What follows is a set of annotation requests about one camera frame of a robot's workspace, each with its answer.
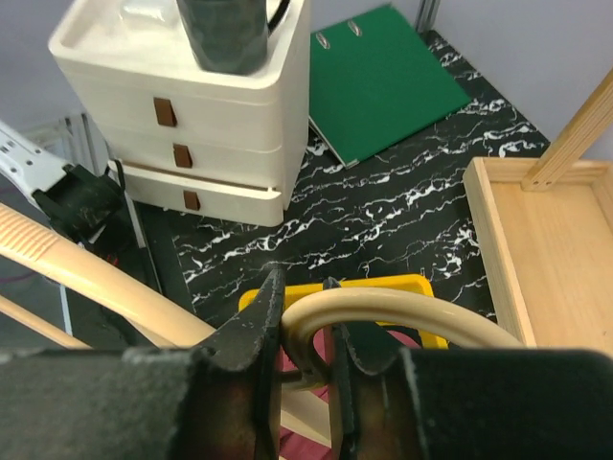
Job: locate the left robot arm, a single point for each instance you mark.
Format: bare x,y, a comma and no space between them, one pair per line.
78,204

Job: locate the maroon tank top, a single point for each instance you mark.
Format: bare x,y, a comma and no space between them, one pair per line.
302,412

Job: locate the white wooden storage box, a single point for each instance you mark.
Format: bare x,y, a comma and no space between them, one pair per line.
216,145

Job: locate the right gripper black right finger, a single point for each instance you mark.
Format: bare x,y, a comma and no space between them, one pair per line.
388,401

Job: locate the green folder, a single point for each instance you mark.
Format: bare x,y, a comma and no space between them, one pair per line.
374,82

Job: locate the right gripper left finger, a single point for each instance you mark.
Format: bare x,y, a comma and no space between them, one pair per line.
219,399

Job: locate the wooden clothes rack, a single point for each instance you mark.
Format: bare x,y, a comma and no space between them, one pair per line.
544,227

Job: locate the yellow plastic tray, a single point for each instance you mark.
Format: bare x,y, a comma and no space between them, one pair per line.
405,286

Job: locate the wooden clothes hanger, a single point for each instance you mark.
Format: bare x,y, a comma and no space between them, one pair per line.
33,245

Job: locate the dark grey cup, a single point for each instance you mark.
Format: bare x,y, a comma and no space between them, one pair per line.
230,36

